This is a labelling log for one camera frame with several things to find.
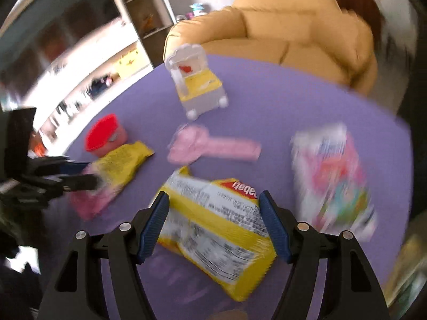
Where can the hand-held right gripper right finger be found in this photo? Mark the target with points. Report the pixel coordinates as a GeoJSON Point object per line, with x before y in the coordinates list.
{"type": "Point", "coordinates": [273, 226]}

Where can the white and yellow toy chair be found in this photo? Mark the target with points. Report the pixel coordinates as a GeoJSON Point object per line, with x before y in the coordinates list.
{"type": "Point", "coordinates": [200, 86]}

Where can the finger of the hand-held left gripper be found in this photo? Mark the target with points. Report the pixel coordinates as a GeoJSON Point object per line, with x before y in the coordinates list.
{"type": "Point", "coordinates": [66, 166]}
{"type": "Point", "coordinates": [78, 181]}

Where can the pink plastic toy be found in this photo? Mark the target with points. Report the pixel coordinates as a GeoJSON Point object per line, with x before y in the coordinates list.
{"type": "Point", "coordinates": [213, 148]}

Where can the brown cloth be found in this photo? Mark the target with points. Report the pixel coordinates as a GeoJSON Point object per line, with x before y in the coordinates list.
{"type": "Point", "coordinates": [363, 6]}

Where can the large yellow noodle packet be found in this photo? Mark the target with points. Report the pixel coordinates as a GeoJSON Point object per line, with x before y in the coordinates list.
{"type": "Point", "coordinates": [216, 233]}

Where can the small blue toy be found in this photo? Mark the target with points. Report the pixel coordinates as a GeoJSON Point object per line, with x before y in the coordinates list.
{"type": "Point", "coordinates": [197, 8]}

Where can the clear wrapper with pink print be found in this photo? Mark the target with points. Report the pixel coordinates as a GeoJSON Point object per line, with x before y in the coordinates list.
{"type": "Point", "coordinates": [333, 180]}

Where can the dark television screen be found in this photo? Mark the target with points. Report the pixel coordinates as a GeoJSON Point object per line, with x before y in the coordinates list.
{"type": "Point", "coordinates": [50, 33]}

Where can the yellow box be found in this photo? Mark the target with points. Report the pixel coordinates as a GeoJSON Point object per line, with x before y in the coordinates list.
{"type": "Point", "coordinates": [128, 62]}

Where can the small yellow packet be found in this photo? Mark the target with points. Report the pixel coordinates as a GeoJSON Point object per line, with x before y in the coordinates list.
{"type": "Point", "coordinates": [123, 160]}

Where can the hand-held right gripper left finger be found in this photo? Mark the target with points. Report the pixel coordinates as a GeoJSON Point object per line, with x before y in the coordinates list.
{"type": "Point", "coordinates": [155, 226]}

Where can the white low cabinet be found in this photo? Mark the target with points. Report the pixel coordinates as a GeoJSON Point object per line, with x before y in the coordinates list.
{"type": "Point", "coordinates": [83, 70]}

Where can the beige leather armchair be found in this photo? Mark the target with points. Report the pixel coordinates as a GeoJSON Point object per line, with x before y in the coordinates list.
{"type": "Point", "coordinates": [283, 23]}

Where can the red-lidded pink toy cup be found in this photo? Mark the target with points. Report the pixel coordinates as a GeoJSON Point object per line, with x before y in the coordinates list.
{"type": "Point", "coordinates": [101, 133]}

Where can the yellow plastic trash bag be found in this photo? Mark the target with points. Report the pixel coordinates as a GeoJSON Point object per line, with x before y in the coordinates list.
{"type": "Point", "coordinates": [407, 273]}

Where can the white shelf unit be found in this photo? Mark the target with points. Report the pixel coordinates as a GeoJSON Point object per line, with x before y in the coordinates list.
{"type": "Point", "coordinates": [150, 3]}

